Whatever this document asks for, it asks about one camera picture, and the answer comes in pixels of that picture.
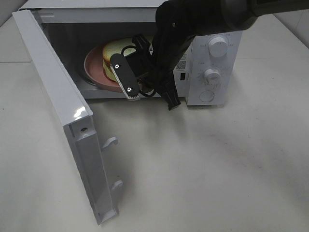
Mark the pink round plate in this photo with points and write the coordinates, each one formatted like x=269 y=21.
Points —
x=93 y=66

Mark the white microwave door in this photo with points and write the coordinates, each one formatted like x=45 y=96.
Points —
x=74 y=115

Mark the white bread sandwich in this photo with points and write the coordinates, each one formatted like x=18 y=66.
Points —
x=113 y=47

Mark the upper white power knob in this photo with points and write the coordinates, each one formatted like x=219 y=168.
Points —
x=218 y=46

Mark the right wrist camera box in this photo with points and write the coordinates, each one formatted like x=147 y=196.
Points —
x=130 y=72

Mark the glass microwave turntable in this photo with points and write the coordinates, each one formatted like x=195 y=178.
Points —
x=81 y=72

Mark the white timer knob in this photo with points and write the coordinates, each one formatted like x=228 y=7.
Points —
x=212 y=77

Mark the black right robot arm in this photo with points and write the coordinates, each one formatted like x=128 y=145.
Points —
x=180 y=21

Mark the round white door button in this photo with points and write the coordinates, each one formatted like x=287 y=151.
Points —
x=207 y=96

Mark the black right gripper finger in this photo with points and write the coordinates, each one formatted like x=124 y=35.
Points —
x=142 y=44
x=166 y=88

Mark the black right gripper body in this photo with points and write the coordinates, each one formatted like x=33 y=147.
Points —
x=168 y=45

